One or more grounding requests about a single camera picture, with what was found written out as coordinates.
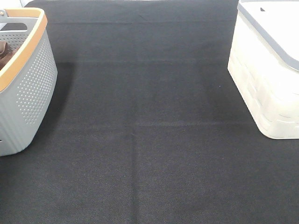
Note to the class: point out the black fabric table mat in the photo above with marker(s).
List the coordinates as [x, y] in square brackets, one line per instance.
[146, 125]

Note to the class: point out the grey perforated laundry basket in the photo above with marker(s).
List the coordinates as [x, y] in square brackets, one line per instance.
[28, 80]

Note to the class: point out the white plastic storage bin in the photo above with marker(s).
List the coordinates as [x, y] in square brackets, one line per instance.
[264, 64]

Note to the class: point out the brown towels in basket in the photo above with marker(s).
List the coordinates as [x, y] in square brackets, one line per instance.
[5, 53]

